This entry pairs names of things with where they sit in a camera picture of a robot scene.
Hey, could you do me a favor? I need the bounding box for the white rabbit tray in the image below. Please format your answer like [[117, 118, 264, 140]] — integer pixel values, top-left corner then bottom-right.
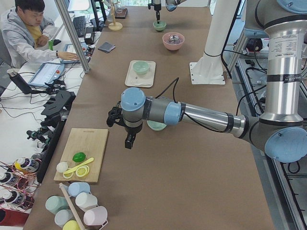
[[125, 60, 156, 88]]

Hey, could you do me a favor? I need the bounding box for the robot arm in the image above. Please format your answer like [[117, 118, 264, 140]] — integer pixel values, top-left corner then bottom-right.
[[148, 0, 186, 24], [120, 0, 307, 163]]

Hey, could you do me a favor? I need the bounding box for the bamboo cutting board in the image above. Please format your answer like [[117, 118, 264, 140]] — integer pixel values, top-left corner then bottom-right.
[[54, 128, 108, 183]]

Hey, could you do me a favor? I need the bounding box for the grey cup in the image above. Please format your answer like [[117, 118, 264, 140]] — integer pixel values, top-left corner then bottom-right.
[[54, 209, 74, 228]]

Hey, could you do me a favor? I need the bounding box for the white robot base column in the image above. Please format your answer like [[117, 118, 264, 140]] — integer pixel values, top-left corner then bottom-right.
[[190, 0, 240, 85]]

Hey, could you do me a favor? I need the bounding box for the lemon slice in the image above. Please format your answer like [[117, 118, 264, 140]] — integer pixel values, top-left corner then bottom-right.
[[62, 172, 74, 179], [75, 165, 90, 177]]

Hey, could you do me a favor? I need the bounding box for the white cup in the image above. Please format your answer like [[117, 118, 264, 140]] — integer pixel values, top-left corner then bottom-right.
[[75, 192, 98, 212]]

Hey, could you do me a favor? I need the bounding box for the pink cup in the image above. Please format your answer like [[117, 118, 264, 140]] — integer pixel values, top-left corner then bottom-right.
[[83, 206, 108, 226]]

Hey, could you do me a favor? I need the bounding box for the yellow bottle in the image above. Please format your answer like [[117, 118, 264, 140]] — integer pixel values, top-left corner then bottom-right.
[[14, 158, 39, 173]]

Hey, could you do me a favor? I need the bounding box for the green cup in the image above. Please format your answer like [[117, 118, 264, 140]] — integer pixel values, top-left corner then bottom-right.
[[45, 195, 69, 215]]

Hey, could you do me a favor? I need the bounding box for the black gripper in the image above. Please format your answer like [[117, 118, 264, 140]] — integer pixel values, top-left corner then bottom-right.
[[153, 3, 161, 23], [125, 126, 142, 149]]

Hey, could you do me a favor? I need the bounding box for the green bowl on tray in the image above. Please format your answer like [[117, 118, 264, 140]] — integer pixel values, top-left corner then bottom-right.
[[132, 61, 150, 75]]

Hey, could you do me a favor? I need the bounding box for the green lime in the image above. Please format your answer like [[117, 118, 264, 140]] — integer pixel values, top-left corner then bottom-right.
[[72, 152, 86, 162]]

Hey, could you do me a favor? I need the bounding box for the green bowl from end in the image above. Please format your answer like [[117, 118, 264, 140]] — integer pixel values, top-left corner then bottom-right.
[[153, 21, 167, 31]]

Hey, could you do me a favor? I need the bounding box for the aluminium frame post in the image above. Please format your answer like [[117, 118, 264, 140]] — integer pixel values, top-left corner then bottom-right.
[[54, 0, 90, 74]]

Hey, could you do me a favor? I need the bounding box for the grey cloth pouch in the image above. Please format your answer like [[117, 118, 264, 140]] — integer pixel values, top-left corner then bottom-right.
[[98, 42, 116, 53]]

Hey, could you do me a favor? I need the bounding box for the yellow plastic knife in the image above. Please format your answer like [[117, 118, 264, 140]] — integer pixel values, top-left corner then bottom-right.
[[63, 157, 94, 174]]

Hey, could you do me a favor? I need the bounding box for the black camera mount wrist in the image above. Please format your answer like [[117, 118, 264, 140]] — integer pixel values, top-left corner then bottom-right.
[[106, 101, 124, 127]]

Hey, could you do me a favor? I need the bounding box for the black keyboard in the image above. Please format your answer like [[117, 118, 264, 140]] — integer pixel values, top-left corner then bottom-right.
[[72, 16, 86, 37]]

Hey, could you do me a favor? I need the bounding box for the white garlic bun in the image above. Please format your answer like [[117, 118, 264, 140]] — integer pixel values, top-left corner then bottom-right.
[[56, 161, 69, 173]]

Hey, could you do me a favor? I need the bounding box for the seated person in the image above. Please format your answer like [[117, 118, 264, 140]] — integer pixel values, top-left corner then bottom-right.
[[1, 0, 78, 68]]

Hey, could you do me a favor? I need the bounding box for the yellow cup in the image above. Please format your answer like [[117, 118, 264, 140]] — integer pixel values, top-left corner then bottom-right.
[[62, 220, 81, 230]]

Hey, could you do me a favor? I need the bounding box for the pink bowl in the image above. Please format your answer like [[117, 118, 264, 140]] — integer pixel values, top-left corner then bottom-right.
[[162, 32, 185, 51]]

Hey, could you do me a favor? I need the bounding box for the teach pendant tablet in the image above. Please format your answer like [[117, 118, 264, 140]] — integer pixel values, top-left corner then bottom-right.
[[60, 42, 88, 64], [28, 62, 65, 88]]

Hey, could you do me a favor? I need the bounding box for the blue cup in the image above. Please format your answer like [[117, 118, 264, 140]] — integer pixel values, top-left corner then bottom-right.
[[68, 182, 91, 197]]

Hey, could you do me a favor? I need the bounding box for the wooden mug tree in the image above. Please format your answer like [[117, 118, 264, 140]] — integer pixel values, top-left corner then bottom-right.
[[106, 0, 123, 31]]

